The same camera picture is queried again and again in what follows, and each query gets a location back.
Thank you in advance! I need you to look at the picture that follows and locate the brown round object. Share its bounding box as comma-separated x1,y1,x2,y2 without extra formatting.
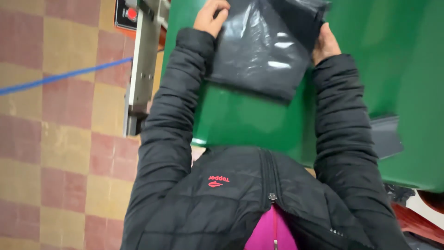
416,190,444,215

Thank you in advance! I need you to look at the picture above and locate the magenta shirt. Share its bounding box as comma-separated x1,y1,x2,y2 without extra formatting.
244,204,299,250

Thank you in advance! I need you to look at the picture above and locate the grey metal sealing machine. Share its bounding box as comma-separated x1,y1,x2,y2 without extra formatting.
114,0,171,138

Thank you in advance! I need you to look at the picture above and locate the person's left hand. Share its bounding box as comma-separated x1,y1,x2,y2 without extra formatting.
193,0,231,39

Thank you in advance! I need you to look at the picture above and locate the blue cable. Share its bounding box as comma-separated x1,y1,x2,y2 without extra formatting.
0,56,134,96

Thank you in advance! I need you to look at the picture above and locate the crumpled black plastic bag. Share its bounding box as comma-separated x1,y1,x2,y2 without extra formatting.
383,183,416,206

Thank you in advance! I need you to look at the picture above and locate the flat grey plastic bag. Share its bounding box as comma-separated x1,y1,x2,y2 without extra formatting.
369,115,405,160

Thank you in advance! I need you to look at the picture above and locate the shiny black plastic bag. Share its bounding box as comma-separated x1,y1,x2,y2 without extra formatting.
205,0,332,103

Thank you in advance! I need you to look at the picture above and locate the red plastic object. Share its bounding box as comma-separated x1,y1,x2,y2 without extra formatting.
391,202,444,244

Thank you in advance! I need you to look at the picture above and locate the person's right hand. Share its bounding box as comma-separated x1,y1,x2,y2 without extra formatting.
311,22,342,67

